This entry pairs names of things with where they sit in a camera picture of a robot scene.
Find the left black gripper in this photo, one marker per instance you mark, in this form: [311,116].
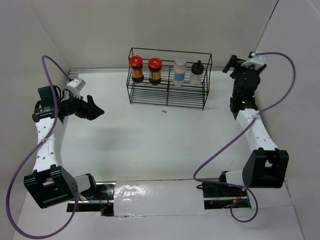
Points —
[92,110]

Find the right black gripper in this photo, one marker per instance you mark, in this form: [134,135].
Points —
[235,62]

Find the black cap pellet bottle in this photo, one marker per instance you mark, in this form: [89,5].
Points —
[197,70]

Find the red lid sauce jar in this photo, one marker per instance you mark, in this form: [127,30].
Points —
[136,66]

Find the white bottle blue label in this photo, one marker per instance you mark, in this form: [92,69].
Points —
[179,72]

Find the red lid chili jar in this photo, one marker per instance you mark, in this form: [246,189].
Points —
[155,66]

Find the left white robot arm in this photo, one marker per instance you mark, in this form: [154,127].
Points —
[49,183]

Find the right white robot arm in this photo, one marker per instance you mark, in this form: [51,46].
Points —
[267,164]

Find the white taped cover sheet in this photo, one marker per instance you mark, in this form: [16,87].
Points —
[139,197]

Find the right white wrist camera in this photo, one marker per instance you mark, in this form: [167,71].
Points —
[256,60]

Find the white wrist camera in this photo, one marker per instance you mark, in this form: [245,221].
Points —
[256,60]
[75,86]

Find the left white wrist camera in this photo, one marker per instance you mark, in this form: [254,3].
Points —
[75,86]

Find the black wire shelf rack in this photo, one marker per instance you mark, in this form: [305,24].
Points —
[166,93]

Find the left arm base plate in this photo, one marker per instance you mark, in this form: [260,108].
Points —
[101,201]

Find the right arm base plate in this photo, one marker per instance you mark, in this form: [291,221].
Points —
[217,196]

